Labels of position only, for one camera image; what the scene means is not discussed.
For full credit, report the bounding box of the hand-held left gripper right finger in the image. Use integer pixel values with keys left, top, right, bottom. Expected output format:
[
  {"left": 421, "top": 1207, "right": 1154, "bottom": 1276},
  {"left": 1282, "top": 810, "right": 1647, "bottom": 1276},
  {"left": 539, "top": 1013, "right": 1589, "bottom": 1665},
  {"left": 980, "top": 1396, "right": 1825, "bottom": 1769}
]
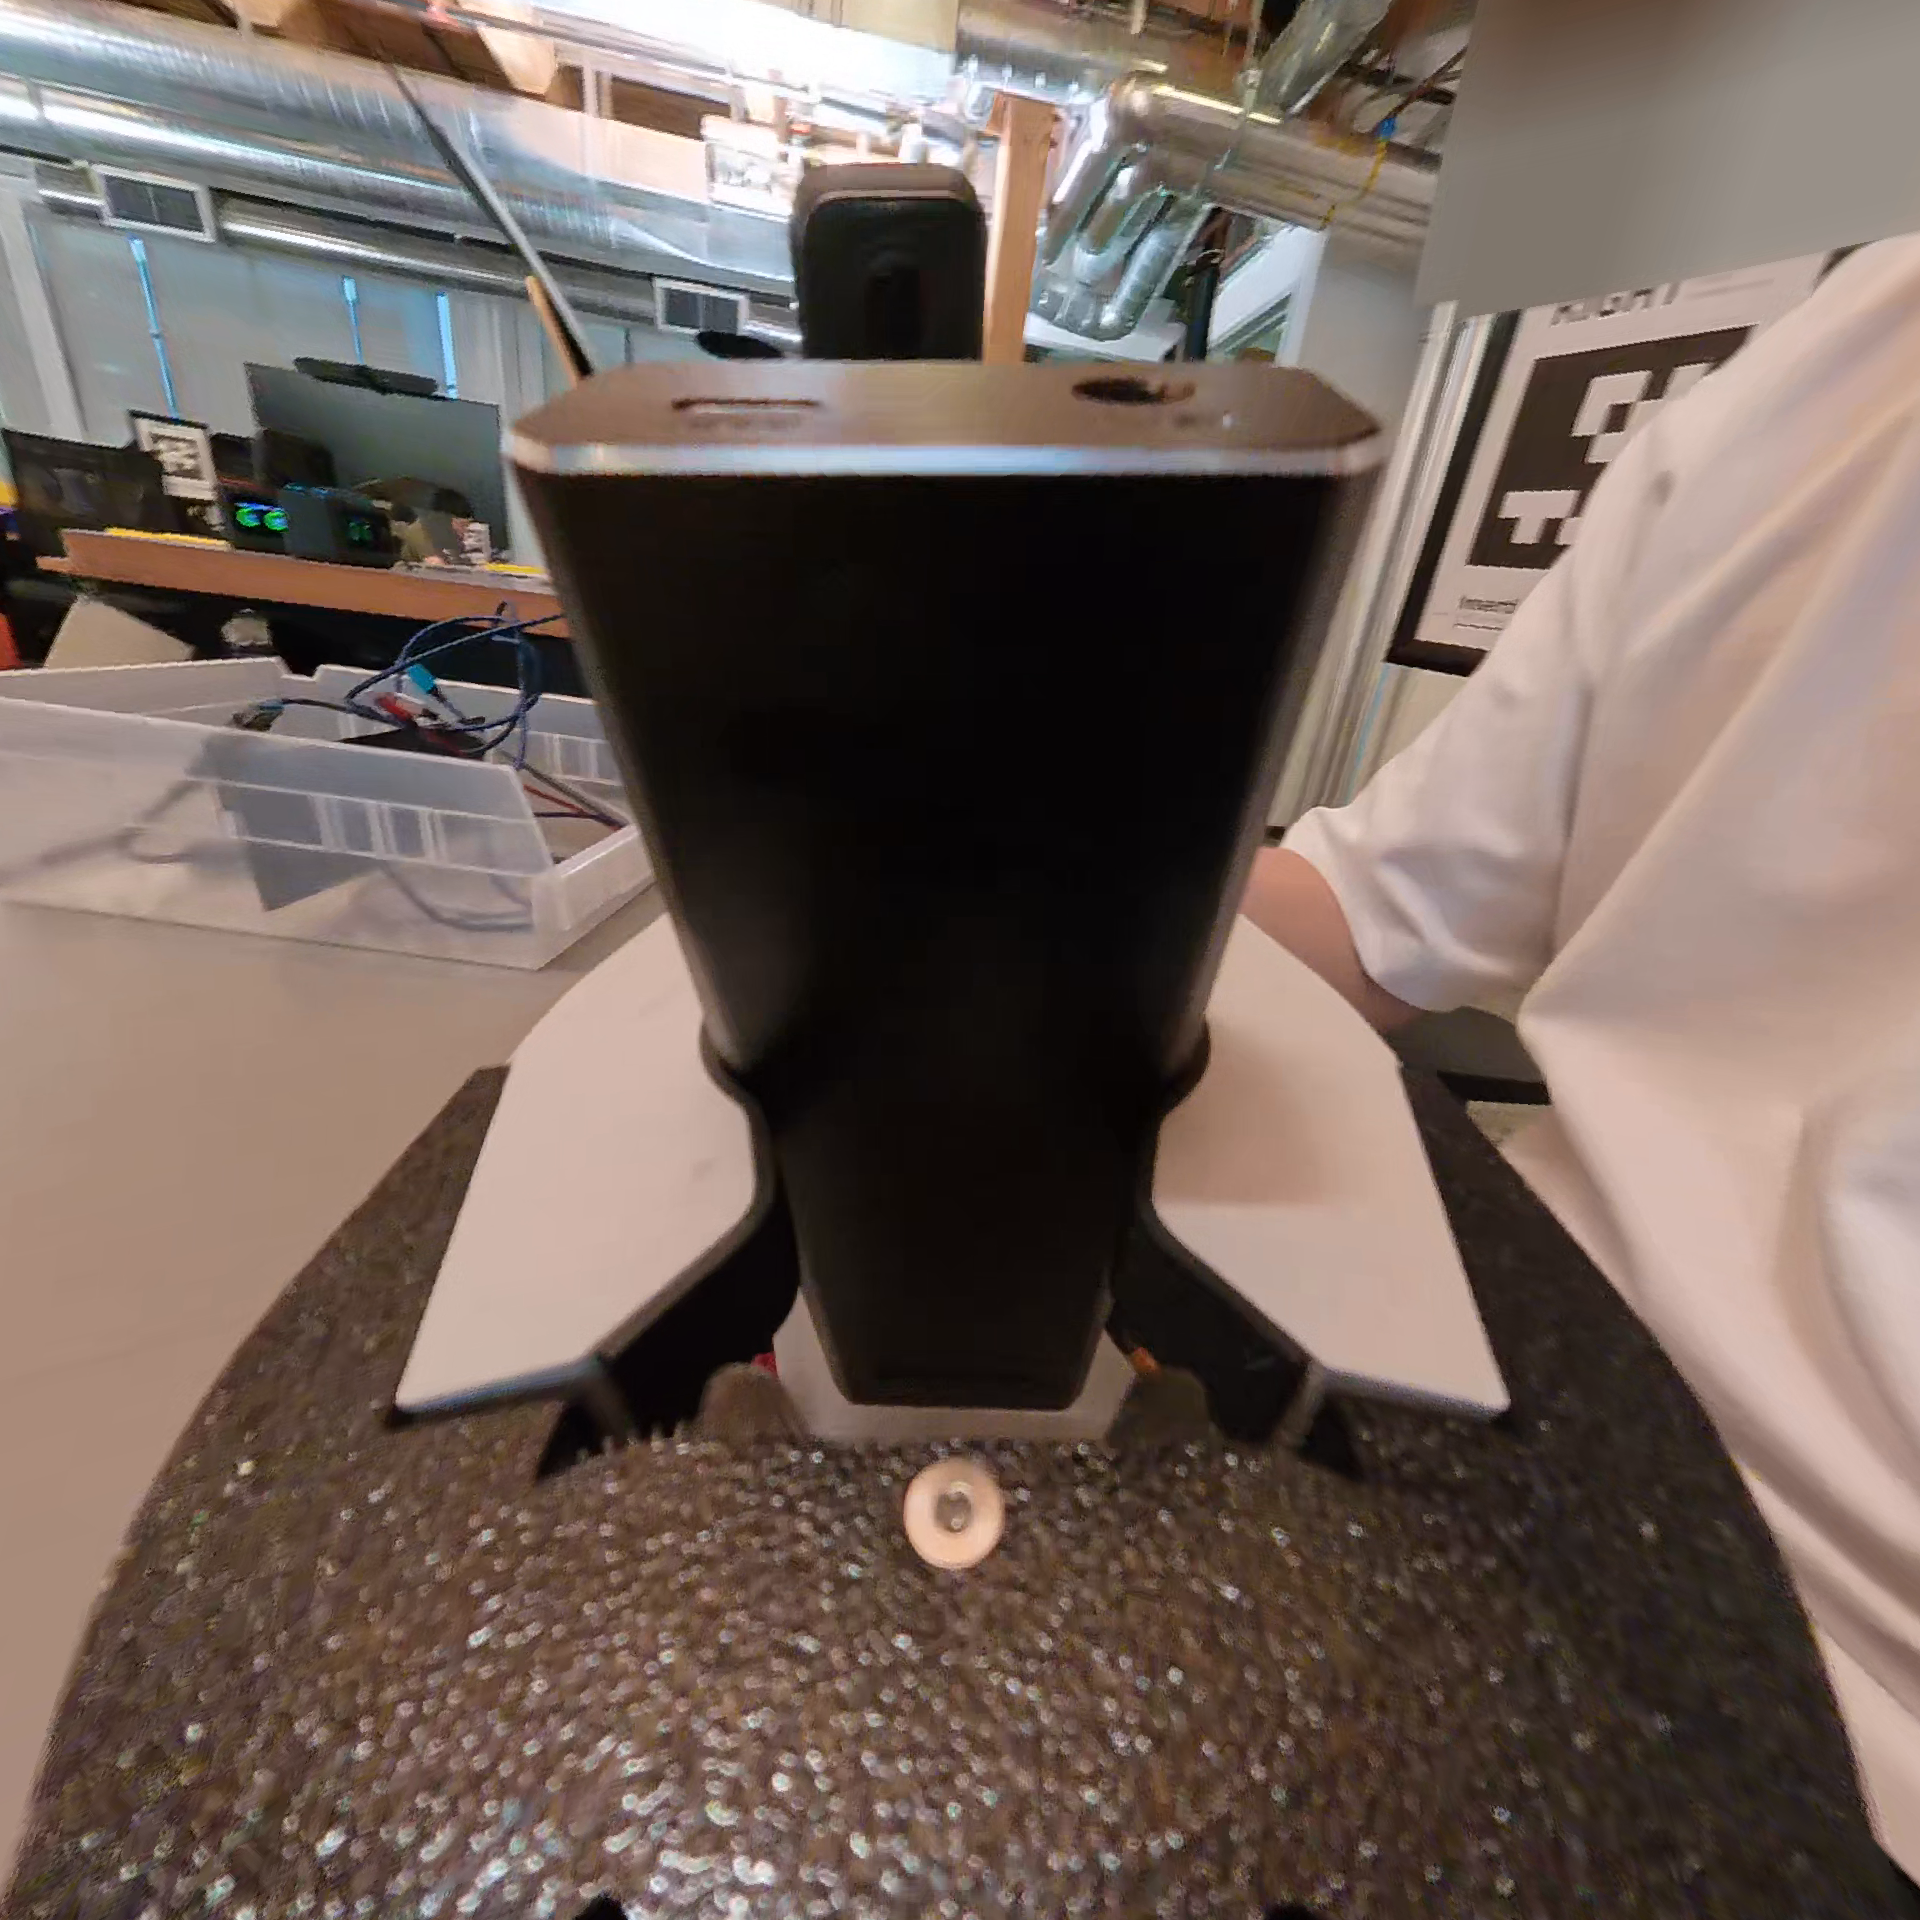
[{"left": 1111, "top": 919, "right": 1514, "bottom": 1450}]

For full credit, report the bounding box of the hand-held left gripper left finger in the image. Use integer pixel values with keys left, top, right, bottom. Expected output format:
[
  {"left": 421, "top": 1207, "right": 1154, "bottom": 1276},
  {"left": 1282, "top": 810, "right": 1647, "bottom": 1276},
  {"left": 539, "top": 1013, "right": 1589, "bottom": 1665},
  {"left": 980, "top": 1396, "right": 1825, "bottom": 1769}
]
[{"left": 394, "top": 922, "right": 800, "bottom": 1433}]

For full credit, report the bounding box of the black usb hub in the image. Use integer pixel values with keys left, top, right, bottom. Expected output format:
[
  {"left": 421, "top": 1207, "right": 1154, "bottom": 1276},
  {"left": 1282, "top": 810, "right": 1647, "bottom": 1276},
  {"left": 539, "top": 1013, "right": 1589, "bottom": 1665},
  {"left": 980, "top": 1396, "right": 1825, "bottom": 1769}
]
[{"left": 505, "top": 358, "right": 1391, "bottom": 1414}]

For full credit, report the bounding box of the clear plastic bin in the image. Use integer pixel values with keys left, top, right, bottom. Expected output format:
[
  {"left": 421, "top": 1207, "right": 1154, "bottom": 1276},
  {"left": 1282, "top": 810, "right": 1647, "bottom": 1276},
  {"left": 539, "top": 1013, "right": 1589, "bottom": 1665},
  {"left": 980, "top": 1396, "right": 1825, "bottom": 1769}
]
[{"left": 0, "top": 652, "right": 663, "bottom": 971}]

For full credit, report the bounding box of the person's right forearm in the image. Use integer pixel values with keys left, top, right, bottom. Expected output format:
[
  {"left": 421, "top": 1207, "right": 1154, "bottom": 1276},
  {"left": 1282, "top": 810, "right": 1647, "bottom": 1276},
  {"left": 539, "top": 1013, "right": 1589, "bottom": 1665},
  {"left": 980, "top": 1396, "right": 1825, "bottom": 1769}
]
[{"left": 1241, "top": 849, "right": 1426, "bottom": 1037}]

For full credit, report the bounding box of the wooden pillar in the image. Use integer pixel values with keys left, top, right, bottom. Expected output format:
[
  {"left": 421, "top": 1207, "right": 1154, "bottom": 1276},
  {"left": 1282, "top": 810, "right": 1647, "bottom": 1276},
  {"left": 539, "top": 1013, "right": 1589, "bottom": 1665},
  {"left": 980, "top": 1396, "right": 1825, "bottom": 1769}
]
[{"left": 984, "top": 95, "right": 1069, "bottom": 361}]

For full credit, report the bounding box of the black chair armrest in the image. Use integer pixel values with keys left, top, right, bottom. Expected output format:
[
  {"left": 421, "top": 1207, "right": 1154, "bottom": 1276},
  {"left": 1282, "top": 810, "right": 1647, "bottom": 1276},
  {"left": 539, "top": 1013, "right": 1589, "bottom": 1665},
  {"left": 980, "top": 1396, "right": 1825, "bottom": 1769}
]
[{"left": 1395, "top": 1006, "right": 1556, "bottom": 1106}]

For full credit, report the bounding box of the white t-shirt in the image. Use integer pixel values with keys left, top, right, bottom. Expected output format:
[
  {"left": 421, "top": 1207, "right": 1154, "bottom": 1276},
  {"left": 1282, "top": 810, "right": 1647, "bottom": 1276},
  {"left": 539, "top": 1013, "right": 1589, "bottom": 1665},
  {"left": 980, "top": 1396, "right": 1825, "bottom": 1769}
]
[{"left": 1289, "top": 230, "right": 1920, "bottom": 1834}]

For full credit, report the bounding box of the black tv monitor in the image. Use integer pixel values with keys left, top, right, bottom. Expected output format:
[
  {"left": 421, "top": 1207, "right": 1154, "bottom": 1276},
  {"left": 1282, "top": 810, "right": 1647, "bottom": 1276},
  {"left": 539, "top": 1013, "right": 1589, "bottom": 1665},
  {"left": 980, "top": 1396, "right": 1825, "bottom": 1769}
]
[{"left": 244, "top": 358, "right": 513, "bottom": 565}]

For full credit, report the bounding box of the black framed marker sign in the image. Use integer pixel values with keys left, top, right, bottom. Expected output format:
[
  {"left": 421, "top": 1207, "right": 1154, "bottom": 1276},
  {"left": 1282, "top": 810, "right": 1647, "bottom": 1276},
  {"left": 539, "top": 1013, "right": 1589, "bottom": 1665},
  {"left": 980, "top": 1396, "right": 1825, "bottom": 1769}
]
[{"left": 1387, "top": 255, "right": 1863, "bottom": 677}]

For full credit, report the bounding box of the small black white marker sign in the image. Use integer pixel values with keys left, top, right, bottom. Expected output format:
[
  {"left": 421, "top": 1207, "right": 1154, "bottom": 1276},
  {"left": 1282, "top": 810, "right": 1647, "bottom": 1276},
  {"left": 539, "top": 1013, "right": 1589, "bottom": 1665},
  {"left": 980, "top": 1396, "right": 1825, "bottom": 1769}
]
[{"left": 132, "top": 411, "right": 223, "bottom": 507}]

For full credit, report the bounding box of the white foam board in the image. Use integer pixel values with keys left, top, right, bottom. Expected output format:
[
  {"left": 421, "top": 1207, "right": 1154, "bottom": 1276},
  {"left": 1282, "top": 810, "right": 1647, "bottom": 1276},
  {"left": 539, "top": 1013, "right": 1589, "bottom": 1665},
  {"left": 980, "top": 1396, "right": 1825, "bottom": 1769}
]
[{"left": 47, "top": 596, "right": 201, "bottom": 671}]

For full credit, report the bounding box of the spiral metal duct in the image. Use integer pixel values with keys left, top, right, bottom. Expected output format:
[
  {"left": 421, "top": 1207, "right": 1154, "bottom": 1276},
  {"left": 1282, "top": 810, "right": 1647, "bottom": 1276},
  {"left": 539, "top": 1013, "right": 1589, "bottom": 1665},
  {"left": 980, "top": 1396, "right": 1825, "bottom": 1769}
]
[{"left": 0, "top": 29, "right": 963, "bottom": 274}]

